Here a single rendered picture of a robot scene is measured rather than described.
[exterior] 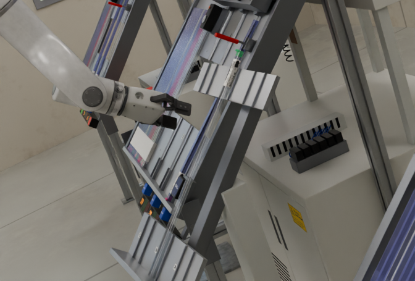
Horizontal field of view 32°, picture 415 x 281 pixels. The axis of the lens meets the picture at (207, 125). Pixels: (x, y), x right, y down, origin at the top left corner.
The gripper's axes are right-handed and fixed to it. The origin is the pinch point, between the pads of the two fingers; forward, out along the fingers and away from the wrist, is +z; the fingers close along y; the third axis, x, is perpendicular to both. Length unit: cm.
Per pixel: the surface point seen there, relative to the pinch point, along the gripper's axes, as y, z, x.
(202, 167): -3.0, 6.2, 13.2
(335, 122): 12, 54, -18
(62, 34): 324, 17, -208
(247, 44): -18.2, 8.8, -14.3
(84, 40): 325, 35, -210
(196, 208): -1.4, 6.0, 23.2
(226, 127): -9.1, 8.8, 4.3
